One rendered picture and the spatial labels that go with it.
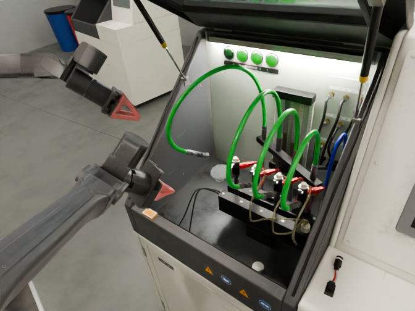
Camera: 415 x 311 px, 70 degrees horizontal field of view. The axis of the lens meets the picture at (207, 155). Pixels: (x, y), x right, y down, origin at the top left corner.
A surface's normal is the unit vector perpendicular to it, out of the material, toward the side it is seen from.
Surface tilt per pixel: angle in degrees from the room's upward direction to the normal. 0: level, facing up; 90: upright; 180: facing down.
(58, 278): 0
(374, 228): 76
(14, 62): 59
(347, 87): 90
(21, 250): 45
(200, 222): 0
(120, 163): 65
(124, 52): 90
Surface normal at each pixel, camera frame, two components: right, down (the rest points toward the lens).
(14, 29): 0.83, 0.28
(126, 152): 0.03, 0.14
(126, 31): 0.67, 0.40
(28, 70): 0.26, 0.19
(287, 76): -0.60, 0.52
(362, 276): -0.08, -0.79
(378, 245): -0.61, 0.32
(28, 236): 0.55, -0.81
